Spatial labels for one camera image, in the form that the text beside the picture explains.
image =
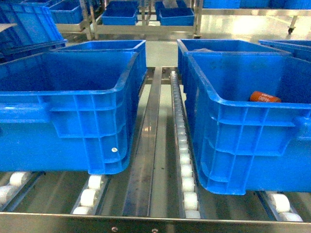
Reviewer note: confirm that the orange cylindrical cap 4680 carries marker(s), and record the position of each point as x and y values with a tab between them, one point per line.
257	96

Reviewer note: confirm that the blue bin rear right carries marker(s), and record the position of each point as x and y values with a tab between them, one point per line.
186	46

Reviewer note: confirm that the blue bin rear left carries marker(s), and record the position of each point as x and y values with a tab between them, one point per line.
138	46

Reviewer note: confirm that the stainless steel flow rack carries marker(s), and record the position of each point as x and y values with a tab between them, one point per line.
49	202

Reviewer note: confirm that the blue bin left front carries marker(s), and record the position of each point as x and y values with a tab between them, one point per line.
69	111

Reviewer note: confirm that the blue bin with orange cap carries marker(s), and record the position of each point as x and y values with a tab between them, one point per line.
240	145

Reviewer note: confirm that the white roller track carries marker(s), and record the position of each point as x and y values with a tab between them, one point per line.
186	182

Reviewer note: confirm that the steel centre divider rail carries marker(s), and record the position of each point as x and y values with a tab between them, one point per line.
139	191

